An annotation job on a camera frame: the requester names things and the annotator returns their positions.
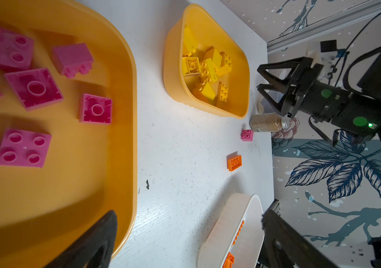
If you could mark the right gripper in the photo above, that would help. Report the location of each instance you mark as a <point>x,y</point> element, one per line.
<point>295,76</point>

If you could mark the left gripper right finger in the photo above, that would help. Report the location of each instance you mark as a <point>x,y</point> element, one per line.
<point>287,248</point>

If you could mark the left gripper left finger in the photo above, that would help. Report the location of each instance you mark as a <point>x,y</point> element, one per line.
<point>93,249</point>

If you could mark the yellow lego cube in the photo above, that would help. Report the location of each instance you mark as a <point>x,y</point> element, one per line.
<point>214,55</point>

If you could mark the yellow lego slope brick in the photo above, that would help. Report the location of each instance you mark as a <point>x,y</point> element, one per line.
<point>204,92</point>

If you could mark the pink lego studded brick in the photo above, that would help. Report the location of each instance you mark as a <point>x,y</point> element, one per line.
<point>16,51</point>

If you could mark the orange long studded lego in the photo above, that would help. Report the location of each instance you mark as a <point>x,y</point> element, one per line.
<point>238,232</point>

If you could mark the orange curved lego piece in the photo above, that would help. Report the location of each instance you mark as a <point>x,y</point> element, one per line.
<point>229,261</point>

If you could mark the yellow lego large slope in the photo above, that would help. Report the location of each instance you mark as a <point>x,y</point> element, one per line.
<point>225,65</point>

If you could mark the yellow long lego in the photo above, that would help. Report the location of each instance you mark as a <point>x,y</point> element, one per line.
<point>222,96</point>

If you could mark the yellow lego hollow brick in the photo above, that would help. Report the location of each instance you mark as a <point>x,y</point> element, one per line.
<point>208,71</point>

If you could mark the yellow lego arch brick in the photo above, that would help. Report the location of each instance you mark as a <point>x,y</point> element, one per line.
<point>191,66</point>

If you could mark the small yellow lego brick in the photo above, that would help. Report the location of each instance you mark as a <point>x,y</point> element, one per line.
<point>189,43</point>

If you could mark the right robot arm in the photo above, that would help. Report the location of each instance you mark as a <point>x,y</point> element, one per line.
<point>355,111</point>

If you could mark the glass spice jar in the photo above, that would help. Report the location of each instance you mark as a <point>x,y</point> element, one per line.
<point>270,122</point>

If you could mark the white tray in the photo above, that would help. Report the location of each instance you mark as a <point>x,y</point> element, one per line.
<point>239,207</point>

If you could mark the wide yellow bin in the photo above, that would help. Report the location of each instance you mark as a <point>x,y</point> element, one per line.
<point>208,34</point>

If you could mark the orange lego brick right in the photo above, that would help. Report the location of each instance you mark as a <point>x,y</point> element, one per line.
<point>234,163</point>

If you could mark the narrow yellow bin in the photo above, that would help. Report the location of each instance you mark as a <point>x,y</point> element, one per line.
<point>90,169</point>

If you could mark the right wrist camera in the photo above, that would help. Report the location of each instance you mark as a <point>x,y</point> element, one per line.
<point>324,53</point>

